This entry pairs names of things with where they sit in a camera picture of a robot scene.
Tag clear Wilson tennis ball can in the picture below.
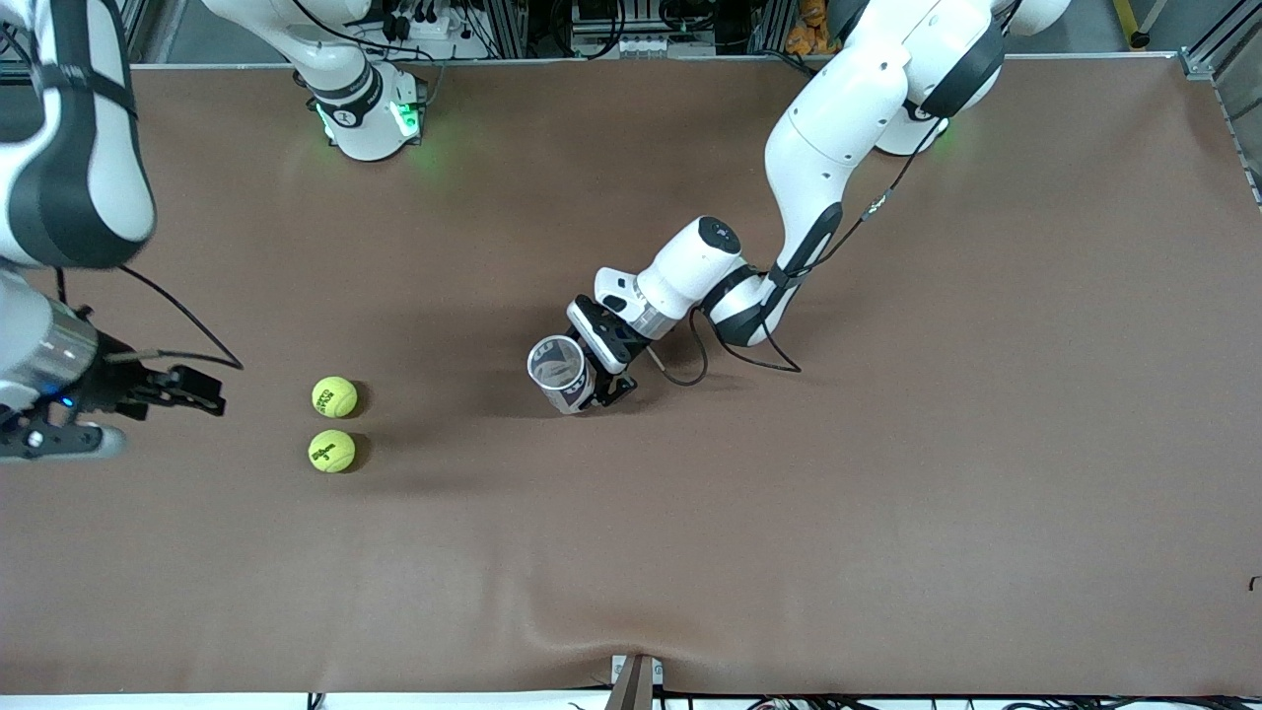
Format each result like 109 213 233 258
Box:
526 335 598 415

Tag yellow Roland Garros tennis ball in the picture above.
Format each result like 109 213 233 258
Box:
312 376 359 419

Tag yellow Wilson tennis ball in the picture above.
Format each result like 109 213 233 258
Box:
308 429 357 474

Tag brown table mat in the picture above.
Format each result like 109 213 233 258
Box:
0 54 1262 696

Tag white power strip black plugs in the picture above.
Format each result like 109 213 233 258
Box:
380 0 464 40

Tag bag of orange items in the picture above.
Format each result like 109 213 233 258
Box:
786 0 834 57

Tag yellow stick black base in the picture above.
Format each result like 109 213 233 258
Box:
1112 0 1153 50

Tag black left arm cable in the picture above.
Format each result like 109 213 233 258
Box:
651 118 943 388

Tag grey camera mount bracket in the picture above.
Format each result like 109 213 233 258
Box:
609 653 665 710

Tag aluminium frame extrusion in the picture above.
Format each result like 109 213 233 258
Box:
1178 0 1262 208
128 0 164 65

